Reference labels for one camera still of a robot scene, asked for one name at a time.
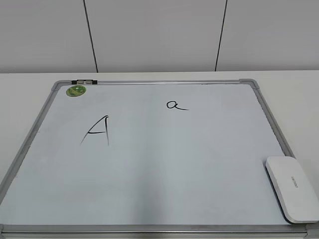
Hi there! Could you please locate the white whiteboard eraser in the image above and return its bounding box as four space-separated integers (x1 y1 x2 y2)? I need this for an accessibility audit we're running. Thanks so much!
266 156 319 224

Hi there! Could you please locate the green round magnet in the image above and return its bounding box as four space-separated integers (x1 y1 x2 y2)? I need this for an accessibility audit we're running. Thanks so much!
66 85 86 97

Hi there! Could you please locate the white board with aluminium frame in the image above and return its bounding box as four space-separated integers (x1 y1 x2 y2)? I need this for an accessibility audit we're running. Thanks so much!
0 79 319 238

